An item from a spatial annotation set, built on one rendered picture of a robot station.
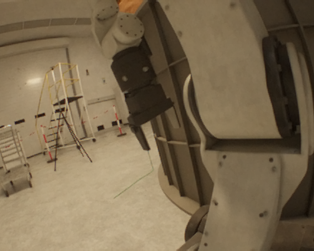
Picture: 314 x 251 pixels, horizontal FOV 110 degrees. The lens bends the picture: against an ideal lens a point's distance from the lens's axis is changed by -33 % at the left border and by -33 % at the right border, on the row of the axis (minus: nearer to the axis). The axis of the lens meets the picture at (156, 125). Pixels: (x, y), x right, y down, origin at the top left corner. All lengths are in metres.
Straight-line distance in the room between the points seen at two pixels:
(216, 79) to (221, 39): 0.05
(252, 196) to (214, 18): 0.23
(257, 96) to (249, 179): 0.12
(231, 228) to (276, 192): 0.08
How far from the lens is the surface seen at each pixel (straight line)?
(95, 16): 0.42
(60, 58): 8.55
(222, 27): 0.21
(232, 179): 0.25
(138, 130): 0.35
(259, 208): 0.24
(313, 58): 0.66
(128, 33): 0.34
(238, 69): 0.19
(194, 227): 0.64
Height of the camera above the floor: 0.62
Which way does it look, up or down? 7 degrees down
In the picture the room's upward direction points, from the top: 15 degrees counter-clockwise
